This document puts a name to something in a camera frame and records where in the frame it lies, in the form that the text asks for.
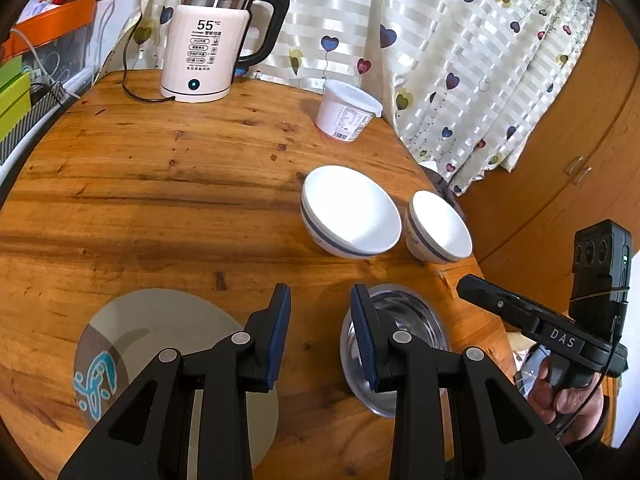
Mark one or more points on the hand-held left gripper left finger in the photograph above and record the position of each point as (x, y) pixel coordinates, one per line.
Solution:
(280, 330)

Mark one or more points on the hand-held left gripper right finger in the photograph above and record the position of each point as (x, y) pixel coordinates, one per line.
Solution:
(360, 330)

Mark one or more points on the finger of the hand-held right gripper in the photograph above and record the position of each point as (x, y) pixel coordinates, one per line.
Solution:
(495, 302)

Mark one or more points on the stainless steel bowl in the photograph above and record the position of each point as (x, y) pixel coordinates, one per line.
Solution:
(420, 310)

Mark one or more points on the small white blue-striped bowl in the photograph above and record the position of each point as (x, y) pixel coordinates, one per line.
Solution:
(440, 225)

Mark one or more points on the green plate with brown patch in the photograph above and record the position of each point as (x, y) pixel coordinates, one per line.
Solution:
(175, 320)

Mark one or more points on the large white blue-striped bowl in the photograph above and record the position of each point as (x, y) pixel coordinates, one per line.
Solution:
(350, 205)

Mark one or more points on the person's right hand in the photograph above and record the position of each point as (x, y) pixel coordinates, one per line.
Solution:
(560, 405)

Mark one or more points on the white plastic tub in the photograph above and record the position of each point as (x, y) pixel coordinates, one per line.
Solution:
(345, 110)

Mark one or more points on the heart-print striped curtain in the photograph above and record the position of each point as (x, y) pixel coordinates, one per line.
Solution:
(450, 35)

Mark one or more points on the white electric kettle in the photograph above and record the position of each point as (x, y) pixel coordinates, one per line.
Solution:
(205, 50)

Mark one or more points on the striped zigzag tray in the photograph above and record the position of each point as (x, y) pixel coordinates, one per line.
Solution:
(30, 120)

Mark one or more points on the clear storage box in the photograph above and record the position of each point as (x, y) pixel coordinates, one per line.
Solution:
(70, 60)

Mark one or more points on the lime green box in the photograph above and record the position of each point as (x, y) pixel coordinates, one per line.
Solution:
(12, 105)

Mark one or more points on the dark green box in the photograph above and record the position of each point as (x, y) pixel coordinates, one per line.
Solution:
(10, 67)

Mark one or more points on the orange box lid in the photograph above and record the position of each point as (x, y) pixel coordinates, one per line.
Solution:
(55, 20)

